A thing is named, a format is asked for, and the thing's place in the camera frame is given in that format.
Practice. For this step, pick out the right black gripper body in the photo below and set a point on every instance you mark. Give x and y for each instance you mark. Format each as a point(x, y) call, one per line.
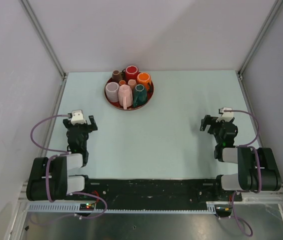
point(214, 128)

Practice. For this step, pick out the lilac ribbed mug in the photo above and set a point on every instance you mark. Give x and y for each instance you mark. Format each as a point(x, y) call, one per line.
point(111, 90)

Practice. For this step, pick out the small circuit board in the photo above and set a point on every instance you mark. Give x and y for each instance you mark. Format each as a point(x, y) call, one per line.
point(86, 206)

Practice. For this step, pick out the dark green mug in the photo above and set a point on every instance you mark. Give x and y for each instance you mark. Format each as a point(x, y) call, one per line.
point(139, 95)

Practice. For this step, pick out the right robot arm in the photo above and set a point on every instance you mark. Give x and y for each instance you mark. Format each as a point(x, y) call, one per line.
point(256, 167)

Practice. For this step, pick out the small orange cup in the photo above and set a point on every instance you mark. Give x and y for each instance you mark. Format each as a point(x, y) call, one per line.
point(122, 82)

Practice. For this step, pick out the brown patterned mug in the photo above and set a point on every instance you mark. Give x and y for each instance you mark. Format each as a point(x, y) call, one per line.
point(117, 75)

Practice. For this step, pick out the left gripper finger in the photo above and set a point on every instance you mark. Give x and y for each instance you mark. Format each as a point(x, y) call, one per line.
point(66, 122)
point(93, 124)

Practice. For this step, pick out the tall pink mug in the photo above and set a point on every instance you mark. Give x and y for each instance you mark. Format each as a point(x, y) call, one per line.
point(125, 96)

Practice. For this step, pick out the round red tray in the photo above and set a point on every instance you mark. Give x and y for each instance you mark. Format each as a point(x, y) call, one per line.
point(150, 91)

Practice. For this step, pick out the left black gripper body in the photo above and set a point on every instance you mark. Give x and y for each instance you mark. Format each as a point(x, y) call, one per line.
point(84, 129)

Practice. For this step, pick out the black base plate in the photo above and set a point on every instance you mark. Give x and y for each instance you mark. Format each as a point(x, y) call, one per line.
point(156, 194)

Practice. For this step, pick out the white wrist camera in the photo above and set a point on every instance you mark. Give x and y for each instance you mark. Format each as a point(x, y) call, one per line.
point(77, 117)
point(226, 114)

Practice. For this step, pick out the aluminium frame rail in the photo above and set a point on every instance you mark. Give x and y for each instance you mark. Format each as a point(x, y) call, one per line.
point(269, 197)

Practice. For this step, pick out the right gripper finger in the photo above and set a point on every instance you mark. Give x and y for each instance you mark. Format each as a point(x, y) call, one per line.
point(204, 123)
point(210, 119)

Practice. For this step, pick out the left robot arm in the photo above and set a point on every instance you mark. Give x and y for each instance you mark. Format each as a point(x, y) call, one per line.
point(49, 179)

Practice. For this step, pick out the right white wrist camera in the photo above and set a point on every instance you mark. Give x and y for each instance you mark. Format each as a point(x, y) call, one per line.
point(226, 114)

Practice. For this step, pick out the large orange mug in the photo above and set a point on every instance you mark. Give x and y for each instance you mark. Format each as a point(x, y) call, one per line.
point(144, 78)

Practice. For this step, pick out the large red mug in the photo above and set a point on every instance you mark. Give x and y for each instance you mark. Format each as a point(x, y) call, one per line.
point(131, 72)

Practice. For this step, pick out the small pink square mug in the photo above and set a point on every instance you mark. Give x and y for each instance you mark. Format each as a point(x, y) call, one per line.
point(132, 83)

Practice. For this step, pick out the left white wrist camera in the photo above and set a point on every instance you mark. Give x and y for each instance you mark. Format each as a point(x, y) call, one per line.
point(77, 117)

